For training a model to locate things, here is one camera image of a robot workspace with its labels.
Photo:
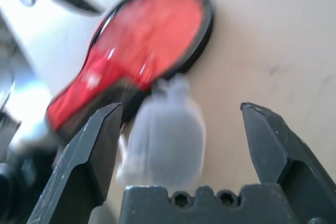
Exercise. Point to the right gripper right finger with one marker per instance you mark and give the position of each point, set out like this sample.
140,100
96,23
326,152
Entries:
275,142

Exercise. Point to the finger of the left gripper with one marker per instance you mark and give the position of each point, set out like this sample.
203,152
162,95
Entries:
81,2

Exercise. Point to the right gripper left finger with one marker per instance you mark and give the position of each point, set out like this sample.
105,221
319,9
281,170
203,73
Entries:
84,155

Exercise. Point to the black red paddle case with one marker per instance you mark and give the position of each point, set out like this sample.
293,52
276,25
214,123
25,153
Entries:
86,85

